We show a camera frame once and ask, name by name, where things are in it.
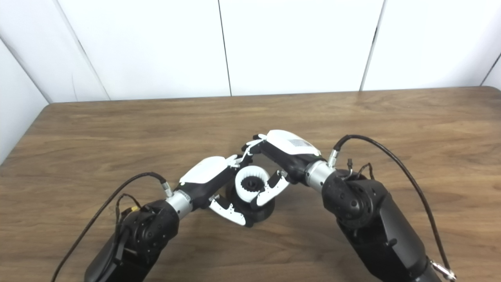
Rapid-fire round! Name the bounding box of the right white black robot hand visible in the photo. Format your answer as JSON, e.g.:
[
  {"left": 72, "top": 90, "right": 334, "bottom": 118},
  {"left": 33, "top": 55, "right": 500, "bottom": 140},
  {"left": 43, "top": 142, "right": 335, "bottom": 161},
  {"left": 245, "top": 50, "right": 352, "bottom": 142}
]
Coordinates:
[{"left": 241, "top": 130, "right": 322, "bottom": 209}]

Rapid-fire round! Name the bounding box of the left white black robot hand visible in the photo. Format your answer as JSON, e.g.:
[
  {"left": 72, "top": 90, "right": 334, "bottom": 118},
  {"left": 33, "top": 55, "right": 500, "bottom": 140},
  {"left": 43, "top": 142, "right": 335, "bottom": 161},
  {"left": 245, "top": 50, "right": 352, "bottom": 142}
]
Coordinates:
[{"left": 179, "top": 155, "right": 247, "bottom": 227}]

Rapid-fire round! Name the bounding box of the white toothed ring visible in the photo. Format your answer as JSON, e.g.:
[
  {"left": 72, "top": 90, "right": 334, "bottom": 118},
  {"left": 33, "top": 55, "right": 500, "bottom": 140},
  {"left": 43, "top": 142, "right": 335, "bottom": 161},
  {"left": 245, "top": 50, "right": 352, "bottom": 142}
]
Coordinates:
[{"left": 235, "top": 166, "right": 270, "bottom": 203}]

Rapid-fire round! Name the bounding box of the round black part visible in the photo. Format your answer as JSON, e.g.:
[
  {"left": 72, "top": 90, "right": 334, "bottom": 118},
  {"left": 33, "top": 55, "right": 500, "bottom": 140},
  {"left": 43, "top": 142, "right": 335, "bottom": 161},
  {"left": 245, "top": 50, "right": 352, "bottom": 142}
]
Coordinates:
[{"left": 226, "top": 176, "right": 276, "bottom": 224}]

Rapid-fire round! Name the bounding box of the thin black wire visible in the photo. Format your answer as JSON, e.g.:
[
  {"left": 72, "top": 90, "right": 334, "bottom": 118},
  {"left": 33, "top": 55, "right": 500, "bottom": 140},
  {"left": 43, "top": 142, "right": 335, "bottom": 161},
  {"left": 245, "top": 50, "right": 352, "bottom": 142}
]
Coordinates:
[{"left": 346, "top": 159, "right": 374, "bottom": 181}]

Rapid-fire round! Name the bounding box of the thin wire with yellow plug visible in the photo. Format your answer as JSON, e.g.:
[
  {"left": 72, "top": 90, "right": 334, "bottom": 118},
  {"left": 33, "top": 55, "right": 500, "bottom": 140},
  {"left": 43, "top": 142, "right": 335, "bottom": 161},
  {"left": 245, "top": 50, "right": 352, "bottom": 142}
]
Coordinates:
[{"left": 115, "top": 193, "right": 141, "bottom": 224}]

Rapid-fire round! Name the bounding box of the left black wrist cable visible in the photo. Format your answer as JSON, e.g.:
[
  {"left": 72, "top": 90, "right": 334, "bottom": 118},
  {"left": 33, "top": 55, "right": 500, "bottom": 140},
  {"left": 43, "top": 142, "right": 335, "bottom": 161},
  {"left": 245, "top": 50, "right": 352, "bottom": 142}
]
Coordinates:
[{"left": 51, "top": 172, "right": 173, "bottom": 282}]

